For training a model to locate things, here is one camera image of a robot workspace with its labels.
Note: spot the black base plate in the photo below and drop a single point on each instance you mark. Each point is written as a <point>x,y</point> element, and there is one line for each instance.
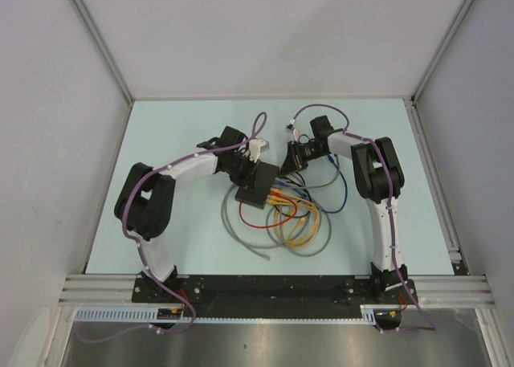
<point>282,297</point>

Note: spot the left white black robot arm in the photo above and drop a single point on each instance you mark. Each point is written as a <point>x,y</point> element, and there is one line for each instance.
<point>145,203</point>

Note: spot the aluminium frame rail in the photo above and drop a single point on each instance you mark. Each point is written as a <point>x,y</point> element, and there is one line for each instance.
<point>433,291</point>

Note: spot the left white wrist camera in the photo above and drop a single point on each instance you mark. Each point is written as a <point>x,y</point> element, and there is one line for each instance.
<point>256,147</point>

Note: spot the grey slotted cable duct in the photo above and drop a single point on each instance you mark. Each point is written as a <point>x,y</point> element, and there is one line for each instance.
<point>139,315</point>

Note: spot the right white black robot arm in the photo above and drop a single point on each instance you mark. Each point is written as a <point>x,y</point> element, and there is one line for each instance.
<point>379,179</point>

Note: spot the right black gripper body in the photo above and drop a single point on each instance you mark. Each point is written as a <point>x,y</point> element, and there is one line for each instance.
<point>308,152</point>

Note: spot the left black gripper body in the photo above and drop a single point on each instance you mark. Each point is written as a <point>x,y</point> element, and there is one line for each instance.
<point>241,170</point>

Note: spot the black network switch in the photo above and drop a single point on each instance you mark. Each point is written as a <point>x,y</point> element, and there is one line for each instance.
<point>264,179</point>

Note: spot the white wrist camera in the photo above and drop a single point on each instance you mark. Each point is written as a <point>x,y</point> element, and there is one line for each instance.
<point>293,130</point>
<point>256,147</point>

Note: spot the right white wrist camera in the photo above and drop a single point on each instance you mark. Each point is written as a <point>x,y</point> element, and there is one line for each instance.
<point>293,130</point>

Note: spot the right grey cable duct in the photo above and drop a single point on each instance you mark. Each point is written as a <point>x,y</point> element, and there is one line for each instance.
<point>384,312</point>

